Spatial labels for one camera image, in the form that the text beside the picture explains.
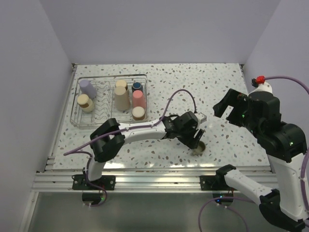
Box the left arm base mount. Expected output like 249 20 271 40
72 174 116 190

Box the steel wire dish rack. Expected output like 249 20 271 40
70 74 147 129

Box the lilac plastic cup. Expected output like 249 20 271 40
79 79 97 99

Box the pink plastic cup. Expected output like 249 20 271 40
132 90 146 109

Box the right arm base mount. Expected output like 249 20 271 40
199 175 231 191

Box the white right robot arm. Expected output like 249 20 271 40
213 89 309 232

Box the dark blue ceramic mug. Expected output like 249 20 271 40
131 82 143 92

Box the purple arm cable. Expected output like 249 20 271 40
63 89 197 207
198 75 309 232

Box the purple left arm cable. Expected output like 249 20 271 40
63 89 197 207

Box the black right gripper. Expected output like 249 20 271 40
213 87 262 137

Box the aluminium rail table edge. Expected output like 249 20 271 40
31 166 283 193

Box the small olive handled cup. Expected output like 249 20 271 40
192 141 206 156

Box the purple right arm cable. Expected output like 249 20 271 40
198 75 309 232

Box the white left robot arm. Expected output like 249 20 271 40
83 111 207 190

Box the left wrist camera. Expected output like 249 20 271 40
195 113 207 124

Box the beige plastic cup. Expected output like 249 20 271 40
114 86 130 111

